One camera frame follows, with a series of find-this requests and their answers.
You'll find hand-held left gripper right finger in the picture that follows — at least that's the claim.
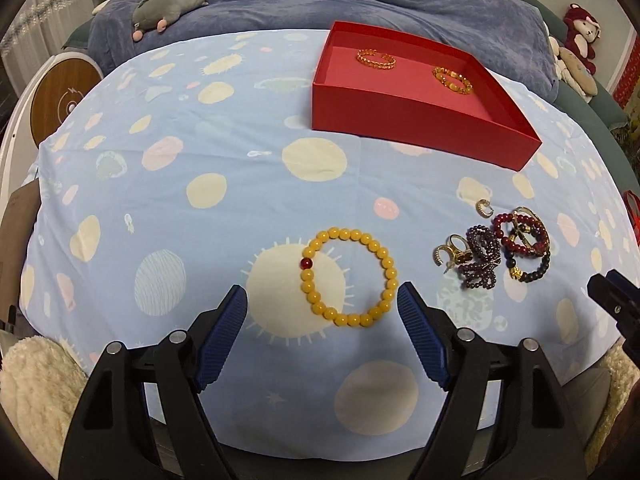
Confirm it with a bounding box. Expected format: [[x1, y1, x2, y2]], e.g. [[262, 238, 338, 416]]
[[397, 281, 586, 480]]

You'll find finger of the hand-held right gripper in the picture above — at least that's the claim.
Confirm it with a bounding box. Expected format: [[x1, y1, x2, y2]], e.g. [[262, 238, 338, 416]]
[[587, 274, 640, 338], [604, 269, 640, 307]]

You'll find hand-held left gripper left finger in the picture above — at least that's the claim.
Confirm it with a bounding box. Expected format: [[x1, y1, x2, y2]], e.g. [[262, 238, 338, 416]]
[[59, 284, 248, 480]]

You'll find gold ring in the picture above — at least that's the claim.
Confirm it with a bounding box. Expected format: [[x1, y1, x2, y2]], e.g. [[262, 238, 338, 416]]
[[446, 233, 473, 267]]

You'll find yellow bead bracelet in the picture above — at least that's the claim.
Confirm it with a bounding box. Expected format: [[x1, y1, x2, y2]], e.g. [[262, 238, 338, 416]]
[[298, 227, 399, 328]]

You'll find purple garnet bead bracelet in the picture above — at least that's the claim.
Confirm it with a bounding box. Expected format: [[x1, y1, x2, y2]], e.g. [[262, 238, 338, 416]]
[[459, 225, 504, 292]]

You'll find red cardboard box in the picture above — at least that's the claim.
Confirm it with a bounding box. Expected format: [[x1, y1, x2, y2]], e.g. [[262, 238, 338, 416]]
[[312, 21, 543, 173]]

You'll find red bag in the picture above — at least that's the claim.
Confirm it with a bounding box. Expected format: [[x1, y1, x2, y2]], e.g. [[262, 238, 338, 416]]
[[622, 189, 640, 247]]

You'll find light blue planet-print sheet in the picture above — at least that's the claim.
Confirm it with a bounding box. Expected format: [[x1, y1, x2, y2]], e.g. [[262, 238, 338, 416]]
[[20, 29, 634, 461]]

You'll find thin gold bangle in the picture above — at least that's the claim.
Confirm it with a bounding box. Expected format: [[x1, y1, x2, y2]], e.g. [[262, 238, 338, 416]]
[[510, 205, 544, 241]]

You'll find cream fluffy rug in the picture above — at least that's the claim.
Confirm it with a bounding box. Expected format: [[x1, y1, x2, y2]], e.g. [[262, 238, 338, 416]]
[[0, 336, 89, 467]]

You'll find beige plush toy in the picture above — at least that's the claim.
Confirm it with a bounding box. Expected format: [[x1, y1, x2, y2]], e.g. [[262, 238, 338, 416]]
[[548, 35, 599, 99]]

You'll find red monkey plush toy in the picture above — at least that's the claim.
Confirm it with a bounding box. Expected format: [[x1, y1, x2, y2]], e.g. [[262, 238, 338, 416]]
[[563, 3, 602, 77]]

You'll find round wooden disc device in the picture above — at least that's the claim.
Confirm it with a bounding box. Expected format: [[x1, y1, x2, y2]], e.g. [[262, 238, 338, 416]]
[[29, 57, 104, 149]]

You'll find grey plush toy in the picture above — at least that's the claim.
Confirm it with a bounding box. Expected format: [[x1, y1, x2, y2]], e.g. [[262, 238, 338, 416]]
[[131, 0, 210, 42]]

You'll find red bead bracelet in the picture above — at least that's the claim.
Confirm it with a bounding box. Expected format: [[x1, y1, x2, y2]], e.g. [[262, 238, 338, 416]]
[[492, 212, 549, 257]]

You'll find teal bed frame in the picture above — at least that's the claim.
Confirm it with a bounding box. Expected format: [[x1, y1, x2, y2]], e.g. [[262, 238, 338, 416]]
[[505, 0, 640, 188]]

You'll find amber bead bracelet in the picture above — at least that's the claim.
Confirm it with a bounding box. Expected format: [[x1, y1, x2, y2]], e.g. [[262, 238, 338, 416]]
[[432, 65, 474, 96]]

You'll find amber chain bracelet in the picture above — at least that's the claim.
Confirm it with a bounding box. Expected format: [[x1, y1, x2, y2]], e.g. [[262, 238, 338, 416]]
[[356, 48, 397, 71]]

